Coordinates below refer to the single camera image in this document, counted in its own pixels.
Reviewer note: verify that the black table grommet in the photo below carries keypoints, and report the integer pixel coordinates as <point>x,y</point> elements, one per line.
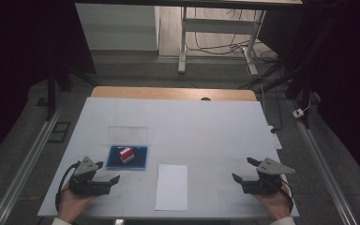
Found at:
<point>205,99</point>

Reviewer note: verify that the black floor frame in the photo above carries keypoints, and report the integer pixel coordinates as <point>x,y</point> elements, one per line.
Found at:
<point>59,132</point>

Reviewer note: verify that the red and white stamp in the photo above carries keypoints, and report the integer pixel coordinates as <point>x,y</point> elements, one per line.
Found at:
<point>127,155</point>

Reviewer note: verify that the person's right hand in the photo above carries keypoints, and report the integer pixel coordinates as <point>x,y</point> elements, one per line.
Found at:
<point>274,204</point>

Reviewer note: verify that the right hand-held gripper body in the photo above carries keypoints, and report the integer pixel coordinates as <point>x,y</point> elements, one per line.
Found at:
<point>267,182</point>

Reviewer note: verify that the white power strip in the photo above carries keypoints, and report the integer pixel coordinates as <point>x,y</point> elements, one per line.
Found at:
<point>276,141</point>

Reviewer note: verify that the wooden table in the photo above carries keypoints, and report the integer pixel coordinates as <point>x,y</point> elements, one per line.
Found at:
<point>168,93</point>

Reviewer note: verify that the blue ink pad case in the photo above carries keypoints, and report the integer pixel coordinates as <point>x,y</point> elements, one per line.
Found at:
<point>127,157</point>

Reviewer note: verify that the white cabinet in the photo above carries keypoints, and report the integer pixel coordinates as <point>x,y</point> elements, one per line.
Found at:
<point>118,28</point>

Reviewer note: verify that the black curtain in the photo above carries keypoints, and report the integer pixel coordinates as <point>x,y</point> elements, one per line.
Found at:
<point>350,78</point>
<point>15,62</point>

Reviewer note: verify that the white sleeve cuff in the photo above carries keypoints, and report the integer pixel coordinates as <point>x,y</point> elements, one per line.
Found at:
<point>283,221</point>
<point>62,222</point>

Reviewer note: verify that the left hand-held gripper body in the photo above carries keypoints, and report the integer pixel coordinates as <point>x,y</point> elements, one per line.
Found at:
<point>86,184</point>

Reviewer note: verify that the black stand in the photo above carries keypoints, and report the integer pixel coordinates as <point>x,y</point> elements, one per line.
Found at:
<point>51,93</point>

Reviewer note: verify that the metal floor rail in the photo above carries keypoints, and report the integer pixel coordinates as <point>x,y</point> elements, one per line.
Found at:
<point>325,162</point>
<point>28,165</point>

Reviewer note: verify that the person's left hand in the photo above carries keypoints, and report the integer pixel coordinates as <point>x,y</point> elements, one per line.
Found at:
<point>71,204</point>

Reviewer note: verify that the white table cover board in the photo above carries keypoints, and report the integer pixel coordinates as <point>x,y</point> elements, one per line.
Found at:
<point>200,131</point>

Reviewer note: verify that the white desk frame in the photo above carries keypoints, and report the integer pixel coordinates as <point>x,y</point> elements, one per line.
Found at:
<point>218,26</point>

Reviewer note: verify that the white paper sheet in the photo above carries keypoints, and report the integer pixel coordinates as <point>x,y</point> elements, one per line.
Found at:
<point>171,187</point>

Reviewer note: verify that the white power adapter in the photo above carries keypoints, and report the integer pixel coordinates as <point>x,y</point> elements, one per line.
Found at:
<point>298,113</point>

